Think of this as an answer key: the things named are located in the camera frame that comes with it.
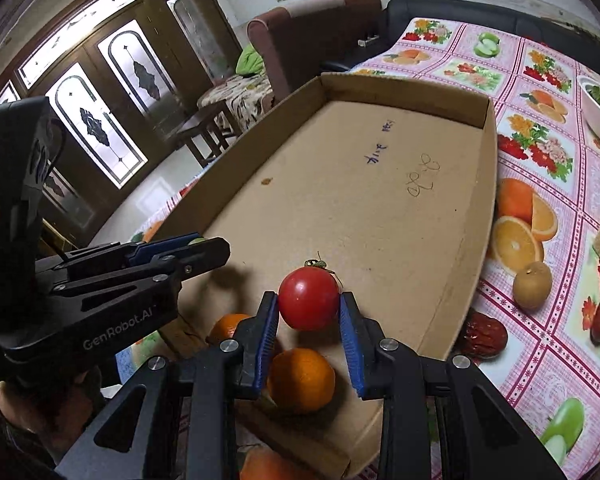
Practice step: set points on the orange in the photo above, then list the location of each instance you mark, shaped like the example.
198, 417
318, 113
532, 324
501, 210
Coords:
265, 467
300, 380
227, 327

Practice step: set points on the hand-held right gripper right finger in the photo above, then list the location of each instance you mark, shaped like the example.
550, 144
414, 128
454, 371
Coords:
352, 350

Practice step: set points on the cardboard box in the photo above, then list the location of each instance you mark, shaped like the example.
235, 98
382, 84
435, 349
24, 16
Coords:
355, 185

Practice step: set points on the brown kiwi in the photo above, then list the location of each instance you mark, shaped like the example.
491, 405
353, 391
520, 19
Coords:
532, 285

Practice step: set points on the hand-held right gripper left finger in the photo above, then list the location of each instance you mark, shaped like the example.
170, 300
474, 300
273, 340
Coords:
264, 350

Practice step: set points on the red tomato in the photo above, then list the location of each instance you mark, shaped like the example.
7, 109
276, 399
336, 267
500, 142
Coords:
307, 300

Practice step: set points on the wooden door with glass panes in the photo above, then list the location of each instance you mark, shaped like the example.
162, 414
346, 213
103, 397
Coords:
102, 80

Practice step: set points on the brown armchair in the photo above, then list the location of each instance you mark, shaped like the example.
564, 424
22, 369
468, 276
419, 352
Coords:
310, 35

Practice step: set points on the small wooden table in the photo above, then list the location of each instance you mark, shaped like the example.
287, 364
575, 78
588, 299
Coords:
205, 127

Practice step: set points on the fruit print tablecloth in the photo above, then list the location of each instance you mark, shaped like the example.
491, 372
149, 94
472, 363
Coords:
540, 390

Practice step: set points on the white bowl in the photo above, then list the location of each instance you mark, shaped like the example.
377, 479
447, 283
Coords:
597, 122

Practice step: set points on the green cloth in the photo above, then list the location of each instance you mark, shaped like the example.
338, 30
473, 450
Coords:
250, 60

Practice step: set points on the black sofa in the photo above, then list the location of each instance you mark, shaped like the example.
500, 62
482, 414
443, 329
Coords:
480, 15

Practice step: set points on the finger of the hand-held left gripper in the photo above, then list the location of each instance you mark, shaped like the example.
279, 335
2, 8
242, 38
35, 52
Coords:
195, 257
140, 250

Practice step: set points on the person's left hand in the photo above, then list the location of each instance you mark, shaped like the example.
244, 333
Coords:
17, 402

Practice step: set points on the floral blanket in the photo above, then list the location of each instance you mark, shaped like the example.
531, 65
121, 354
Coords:
240, 97

